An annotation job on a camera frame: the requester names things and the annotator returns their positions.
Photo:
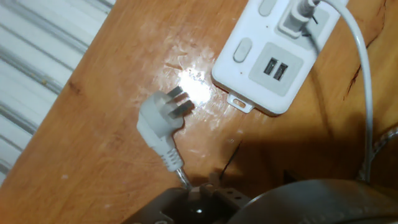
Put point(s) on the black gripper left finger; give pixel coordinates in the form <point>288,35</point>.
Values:
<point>183,207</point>

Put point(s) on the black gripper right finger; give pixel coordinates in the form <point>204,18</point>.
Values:
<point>311,205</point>

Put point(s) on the white power strip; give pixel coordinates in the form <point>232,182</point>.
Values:
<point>248,71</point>

